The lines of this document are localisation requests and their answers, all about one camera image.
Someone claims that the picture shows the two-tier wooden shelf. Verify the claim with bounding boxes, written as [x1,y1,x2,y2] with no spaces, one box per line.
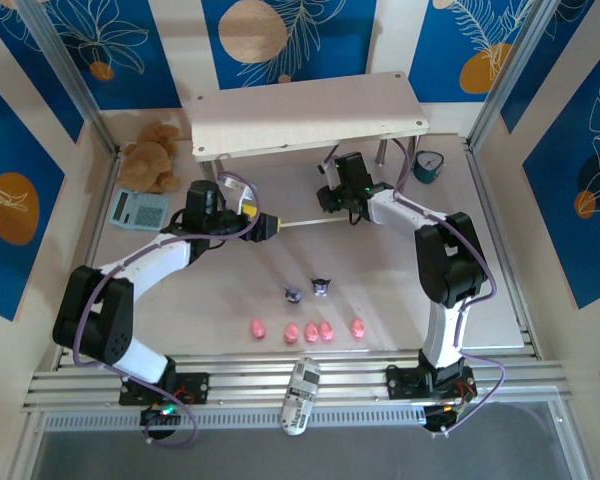
[189,70,429,234]

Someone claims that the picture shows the teal alarm clock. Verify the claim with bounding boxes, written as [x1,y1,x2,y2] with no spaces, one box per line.
[411,149,446,185]

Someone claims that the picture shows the brown plush toy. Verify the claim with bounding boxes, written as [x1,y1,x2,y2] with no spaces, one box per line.
[117,121,182,195]

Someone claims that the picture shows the small circuit board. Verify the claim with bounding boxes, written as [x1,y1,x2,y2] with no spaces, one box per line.
[422,402,469,436]
[139,403,184,426]

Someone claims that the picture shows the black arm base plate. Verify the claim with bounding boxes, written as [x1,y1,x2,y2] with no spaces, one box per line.
[118,372,210,406]
[385,367,476,401]

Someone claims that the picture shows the aluminium side rail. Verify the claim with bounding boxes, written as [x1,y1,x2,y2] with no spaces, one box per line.
[463,139,539,357]
[54,149,122,374]

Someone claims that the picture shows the white printed cylindrical bottle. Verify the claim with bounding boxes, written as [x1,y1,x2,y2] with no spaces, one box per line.
[278,356,322,437]

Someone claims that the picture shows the light blue calculator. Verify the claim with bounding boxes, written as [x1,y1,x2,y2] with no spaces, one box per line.
[109,189,173,232]

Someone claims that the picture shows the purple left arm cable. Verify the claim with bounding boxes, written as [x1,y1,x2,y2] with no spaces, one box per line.
[72,171,264,449]

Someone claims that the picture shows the slotted grey cable duct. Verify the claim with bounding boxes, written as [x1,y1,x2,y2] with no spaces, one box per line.
[42,407,429,434]

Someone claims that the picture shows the aluminium frame post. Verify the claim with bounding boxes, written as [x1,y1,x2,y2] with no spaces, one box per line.
[17,0,119,156]
[467,0,549,151]

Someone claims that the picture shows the aluminium mounting rail frame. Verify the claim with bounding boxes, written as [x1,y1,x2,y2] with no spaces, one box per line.
[22,349,569,416]

